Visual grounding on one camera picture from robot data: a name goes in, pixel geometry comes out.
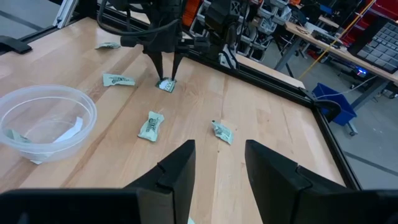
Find white cable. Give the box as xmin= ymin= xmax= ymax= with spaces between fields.
xmin=321 ymin=75 xmax=379 ymax=100

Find blue bin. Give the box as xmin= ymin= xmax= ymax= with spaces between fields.
xmin=312 ymin=82 xmax=358 ymax=127

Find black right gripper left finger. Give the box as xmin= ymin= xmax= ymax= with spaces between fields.
xmin=124 ymin=139 xmax=197 ymax=224

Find wooden workbench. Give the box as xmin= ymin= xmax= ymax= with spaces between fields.
xmin=284 ymin=14 xmax=398 ymax=110

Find black table bracket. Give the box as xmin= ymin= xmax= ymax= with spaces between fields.
xmin=0 ymin=35 xmax=33 ymax=55

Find grey storage bin rack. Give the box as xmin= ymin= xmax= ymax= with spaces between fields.
xmin=188 ymin=0 xmax=294 ymax=63

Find grey drawer organiser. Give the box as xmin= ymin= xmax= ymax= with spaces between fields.
xmin=356 ymin=21 xmax=398 ymax=74

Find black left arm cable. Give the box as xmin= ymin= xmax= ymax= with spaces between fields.
xmin=96 ymin=0 xmax=182 ymax=37

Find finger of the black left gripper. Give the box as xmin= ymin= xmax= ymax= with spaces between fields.
xmin=170 ymin=52 xmax=185 ymax=81
xmin=147 ymin=51 xmax=165 ymax=81

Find white aluminium profile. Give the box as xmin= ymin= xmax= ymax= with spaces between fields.
xmin=52 ymin=0 xmax=79 ymax=29

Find yellow pole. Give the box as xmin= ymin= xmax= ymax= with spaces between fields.
xmin=297 ymin=0 xmax=377 ymax=80

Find clear plastic bowl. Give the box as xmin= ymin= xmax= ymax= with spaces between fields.
xmin=0 ymin=84 xmax=98 ymax=164

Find orange box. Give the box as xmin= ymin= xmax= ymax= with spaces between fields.
xmin=182 ymin=0 xmax=203 ymax=28

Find black table frame rail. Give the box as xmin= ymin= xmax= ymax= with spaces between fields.
xmin=74 ymin=0 xmax=363 ymax=191

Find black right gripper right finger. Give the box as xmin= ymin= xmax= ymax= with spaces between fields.
xmin=244 ymin=139 xmax=348 ymax=224

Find black corner clamp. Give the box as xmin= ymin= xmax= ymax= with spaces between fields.
xmin=298 ymin=87 xmax=343 ymax=124

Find red storage bins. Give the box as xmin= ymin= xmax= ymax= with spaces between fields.
xmin=340 ymin=0 xmax=398 ymax=40

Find device with blue light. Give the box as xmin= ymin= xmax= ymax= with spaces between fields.
xmin=353 ymin=66 xmax=370 ymax=79

